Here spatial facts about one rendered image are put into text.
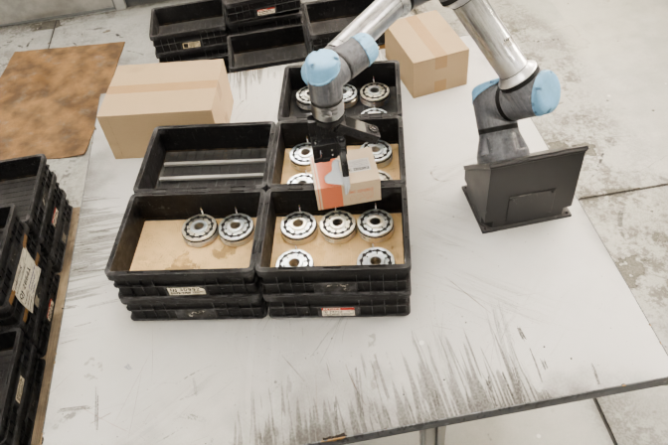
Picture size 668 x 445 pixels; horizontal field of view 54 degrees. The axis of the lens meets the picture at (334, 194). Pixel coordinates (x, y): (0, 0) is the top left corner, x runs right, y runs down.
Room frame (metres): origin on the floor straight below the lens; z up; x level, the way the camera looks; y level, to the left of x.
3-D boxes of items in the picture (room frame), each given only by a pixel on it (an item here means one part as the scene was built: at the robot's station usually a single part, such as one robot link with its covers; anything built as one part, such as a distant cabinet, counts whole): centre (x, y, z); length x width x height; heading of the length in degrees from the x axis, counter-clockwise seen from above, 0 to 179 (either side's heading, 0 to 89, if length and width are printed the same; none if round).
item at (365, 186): (1.17, -0.03, 1.08); 0.16 x 0.12 x 0.07; 93
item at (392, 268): (1.15, 0.01, 0.92); 0.40 x 0.30 x 0.02; 83
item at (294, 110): (1.75, -0.06, 0.87); 0.40 x 0.30 x 0.11; 83
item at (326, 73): (1.17, -0.01, 1.39); 0.09 x 0.08 x 0.11; 134
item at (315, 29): (2.79, -0.17, 0.37); 0.40 x 0.30 x 0.45; 93
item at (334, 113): (1.17, -0.01, 1.32); 0.08 x 0.08 x 0.05
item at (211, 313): (1.20, 0.41, 0.76); 0.40 x 0.30 x 0.12; 83
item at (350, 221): (1.22, 0.00, 0.86); 0.10 x 0.10 x 0.01
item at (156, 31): (3.14, 0.65, 0.31); 0.40 x 0.30 x 0.34; 93
